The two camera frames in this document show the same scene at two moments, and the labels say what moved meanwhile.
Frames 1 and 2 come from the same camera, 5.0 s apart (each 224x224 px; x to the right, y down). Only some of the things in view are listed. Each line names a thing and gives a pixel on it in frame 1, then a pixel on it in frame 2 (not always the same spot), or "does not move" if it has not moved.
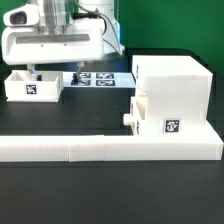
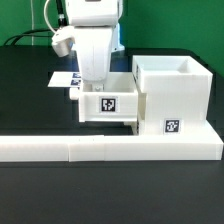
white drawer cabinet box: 178,92 does not move
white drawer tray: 23,86 to 114,99
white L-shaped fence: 83,148 does not move
